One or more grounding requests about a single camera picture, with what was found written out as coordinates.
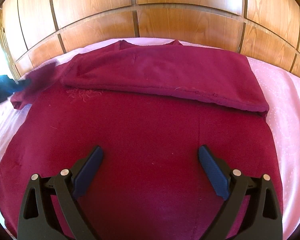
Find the pink bed sheet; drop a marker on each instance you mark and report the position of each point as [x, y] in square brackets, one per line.
[282, 92]

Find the wooden panelled wardrobe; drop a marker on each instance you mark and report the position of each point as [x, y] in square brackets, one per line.
[34, 31]

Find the dark red knit garment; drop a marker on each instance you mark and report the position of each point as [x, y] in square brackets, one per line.
[149, 108]

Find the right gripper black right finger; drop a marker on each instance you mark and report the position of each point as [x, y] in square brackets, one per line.
[262, 219]

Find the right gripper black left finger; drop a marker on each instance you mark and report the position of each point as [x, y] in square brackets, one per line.
[37, 216]

